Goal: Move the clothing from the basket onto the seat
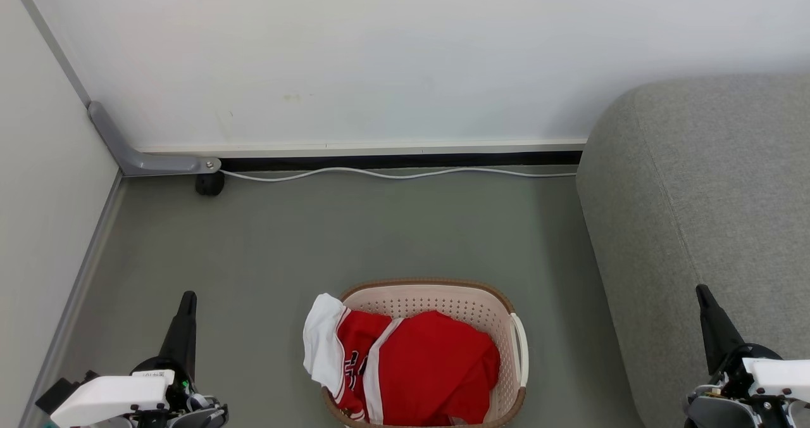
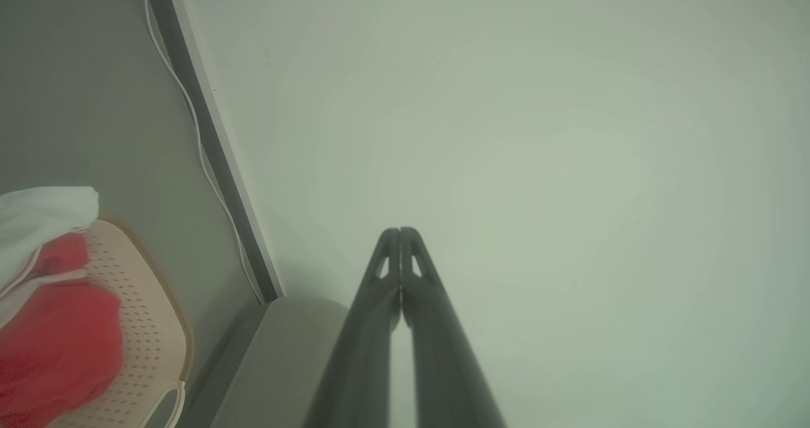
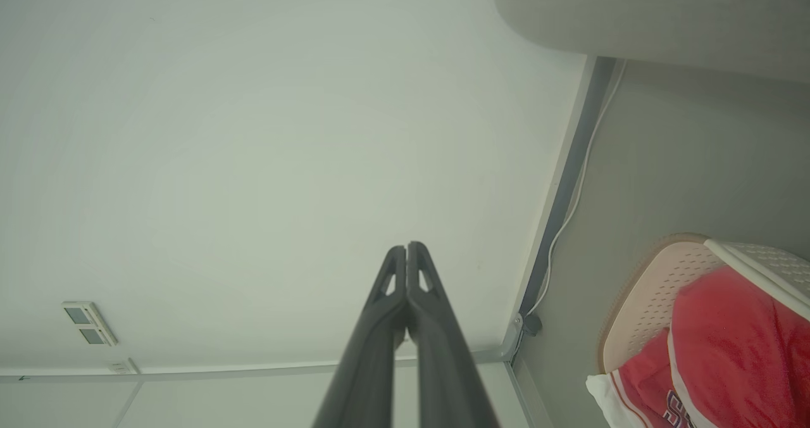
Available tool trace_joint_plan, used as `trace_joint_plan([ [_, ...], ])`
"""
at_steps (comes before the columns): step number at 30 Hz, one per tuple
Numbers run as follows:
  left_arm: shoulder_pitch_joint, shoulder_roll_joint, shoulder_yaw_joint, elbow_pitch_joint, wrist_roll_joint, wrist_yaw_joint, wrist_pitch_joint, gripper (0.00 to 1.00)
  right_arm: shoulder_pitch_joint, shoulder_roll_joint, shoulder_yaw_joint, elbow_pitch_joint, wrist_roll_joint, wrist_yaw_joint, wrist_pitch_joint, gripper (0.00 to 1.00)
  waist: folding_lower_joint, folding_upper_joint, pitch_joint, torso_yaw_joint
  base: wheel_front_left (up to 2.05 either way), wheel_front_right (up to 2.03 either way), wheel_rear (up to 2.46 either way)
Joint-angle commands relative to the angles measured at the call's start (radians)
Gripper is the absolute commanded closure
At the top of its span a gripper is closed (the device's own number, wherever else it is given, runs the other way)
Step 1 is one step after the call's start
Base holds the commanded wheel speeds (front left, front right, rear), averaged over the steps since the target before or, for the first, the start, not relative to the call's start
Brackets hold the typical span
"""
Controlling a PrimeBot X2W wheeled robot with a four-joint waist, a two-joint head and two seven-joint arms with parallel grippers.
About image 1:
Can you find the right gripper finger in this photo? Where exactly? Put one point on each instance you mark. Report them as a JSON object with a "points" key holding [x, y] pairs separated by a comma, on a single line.
{"points": [[718, 333]]}

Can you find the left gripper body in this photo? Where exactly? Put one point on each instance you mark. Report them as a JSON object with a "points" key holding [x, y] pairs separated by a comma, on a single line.
{"points": [[114, 393]]}

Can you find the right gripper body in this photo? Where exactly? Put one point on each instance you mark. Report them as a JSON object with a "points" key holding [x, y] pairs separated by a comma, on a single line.
{"points": [[772, 377]]}

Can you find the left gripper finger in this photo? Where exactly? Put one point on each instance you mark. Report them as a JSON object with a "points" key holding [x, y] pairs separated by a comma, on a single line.
{"points": [[183, 333]]}

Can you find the red and white jersey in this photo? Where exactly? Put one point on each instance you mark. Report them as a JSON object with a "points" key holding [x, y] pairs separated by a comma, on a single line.
{"points": [[323, 339]]}

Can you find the red garment with white trim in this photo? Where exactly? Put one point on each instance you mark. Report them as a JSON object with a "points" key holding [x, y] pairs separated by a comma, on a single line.
{"points": [[436, 365]]}

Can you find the grey fabric sofa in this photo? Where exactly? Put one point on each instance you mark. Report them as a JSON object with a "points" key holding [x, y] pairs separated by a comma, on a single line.
{"points": [[696, 194]]}

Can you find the black caster wheel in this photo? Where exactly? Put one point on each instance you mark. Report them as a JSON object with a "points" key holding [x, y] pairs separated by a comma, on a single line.
{"points": [[209, 185]]}

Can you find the grey metal partition foot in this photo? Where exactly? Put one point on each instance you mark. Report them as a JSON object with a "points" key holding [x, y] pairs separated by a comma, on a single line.
{"points": [[158, 163]]}

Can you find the black and white skirting board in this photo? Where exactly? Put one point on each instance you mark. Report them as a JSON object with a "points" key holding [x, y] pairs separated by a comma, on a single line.
{"points": [[380, 161]]}

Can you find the cream laundry basket brown rim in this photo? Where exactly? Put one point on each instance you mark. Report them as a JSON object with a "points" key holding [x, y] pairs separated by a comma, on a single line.
{"points": [[443, 298]]}

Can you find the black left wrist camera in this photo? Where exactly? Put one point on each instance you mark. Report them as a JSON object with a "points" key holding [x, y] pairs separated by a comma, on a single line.
{"points": [[60, 393]]}

